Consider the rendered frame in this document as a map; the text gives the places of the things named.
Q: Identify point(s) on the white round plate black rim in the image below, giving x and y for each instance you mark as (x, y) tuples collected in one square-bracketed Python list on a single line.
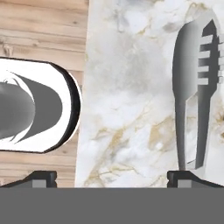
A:
[(52, 87)]

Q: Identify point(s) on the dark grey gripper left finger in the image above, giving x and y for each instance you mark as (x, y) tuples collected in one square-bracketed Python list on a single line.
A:
[(43, 177)]

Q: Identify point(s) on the grey metal tongs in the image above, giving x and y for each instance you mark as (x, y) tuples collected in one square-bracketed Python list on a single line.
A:
[(184, 73)]

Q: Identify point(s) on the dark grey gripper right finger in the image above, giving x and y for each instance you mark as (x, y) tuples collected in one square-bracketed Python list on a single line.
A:
[(182, 176)]

